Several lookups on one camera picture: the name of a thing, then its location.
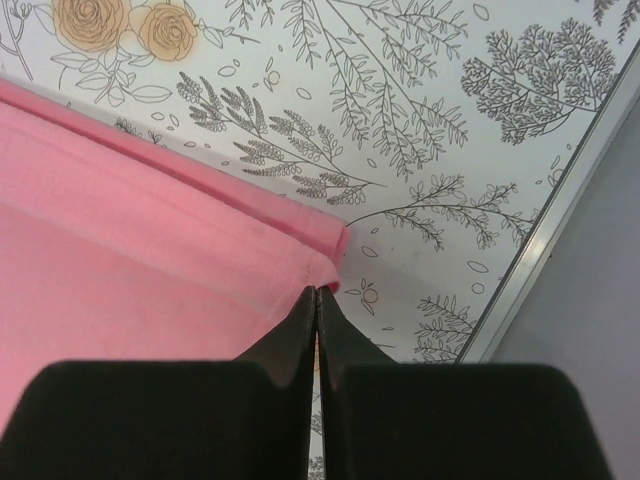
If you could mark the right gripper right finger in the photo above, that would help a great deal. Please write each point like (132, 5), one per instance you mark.
(388, 420)

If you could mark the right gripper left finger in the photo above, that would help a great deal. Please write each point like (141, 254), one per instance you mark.
(247, 418)

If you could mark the pink t shirt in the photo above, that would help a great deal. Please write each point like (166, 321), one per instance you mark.
(113, 248)

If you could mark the floral table mat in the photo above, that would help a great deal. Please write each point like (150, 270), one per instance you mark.
(453, 138)

